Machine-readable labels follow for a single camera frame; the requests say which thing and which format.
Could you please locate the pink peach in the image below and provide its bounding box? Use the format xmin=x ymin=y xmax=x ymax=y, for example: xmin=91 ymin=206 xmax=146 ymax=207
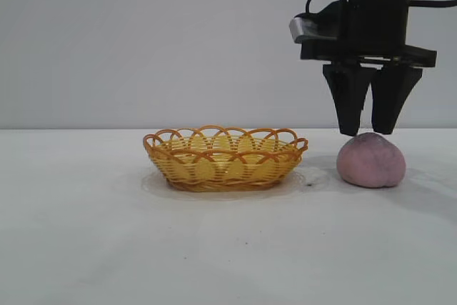
xmin=336 ymin=132 xmax=407 ymax=189

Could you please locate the yellow orange woven basket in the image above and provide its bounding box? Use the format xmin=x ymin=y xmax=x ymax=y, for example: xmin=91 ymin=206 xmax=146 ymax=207
xmin=143 ymin=126 xmax=308 ymax=194

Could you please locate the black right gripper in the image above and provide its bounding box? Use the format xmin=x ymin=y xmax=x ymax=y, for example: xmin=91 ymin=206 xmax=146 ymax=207
xmin=300 ymin=0 xmax=438 ymax=138

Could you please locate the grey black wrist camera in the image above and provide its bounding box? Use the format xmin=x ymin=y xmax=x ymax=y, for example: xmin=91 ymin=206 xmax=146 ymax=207
xmin=288 ymin=0 xmax=350 ymax=46

